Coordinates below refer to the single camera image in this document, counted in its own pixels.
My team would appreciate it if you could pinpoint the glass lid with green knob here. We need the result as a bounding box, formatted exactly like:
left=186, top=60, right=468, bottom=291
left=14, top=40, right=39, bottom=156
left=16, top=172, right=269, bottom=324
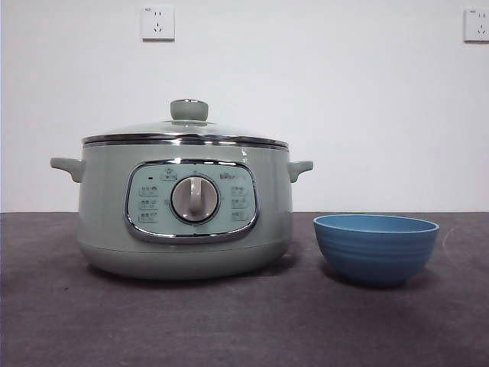
left=83, top=98, right=290, bottom=148

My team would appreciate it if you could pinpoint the pale green electric steamer pot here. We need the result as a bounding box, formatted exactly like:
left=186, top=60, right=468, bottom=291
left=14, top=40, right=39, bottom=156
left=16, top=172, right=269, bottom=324
left=50, top=143, right=314, bottom=282

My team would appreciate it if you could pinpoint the blue ribbed bowl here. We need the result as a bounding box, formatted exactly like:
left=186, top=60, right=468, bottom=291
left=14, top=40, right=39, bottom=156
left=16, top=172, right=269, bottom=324
left=313, top=213, right=440, bottom=288

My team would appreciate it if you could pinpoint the white wall socket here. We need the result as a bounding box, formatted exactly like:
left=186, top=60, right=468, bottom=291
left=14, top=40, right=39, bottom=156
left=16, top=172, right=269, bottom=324
left=463, top=8, right=489, bottom=43
left=141, top=6, right=176, bottom=42

